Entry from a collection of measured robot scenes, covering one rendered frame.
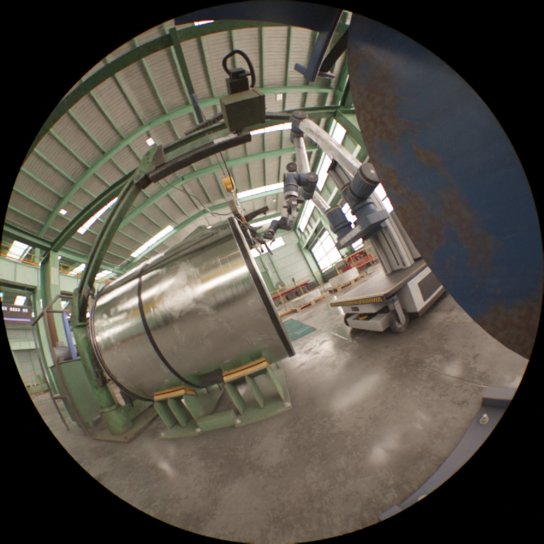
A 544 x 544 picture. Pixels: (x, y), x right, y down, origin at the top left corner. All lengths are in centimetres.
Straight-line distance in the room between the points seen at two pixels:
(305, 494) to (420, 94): 95
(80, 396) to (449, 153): 300
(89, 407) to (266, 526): 241
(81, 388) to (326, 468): 258
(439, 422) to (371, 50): 94
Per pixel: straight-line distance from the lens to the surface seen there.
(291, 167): 244
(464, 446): 70
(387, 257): 216
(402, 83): 36
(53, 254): 597
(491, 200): 31
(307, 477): 78
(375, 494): 67
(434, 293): 166
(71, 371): 277
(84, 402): 279
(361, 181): 150
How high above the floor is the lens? 61
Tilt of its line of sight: 9 degrees up
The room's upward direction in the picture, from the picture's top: 25 degrees counter-clockwise
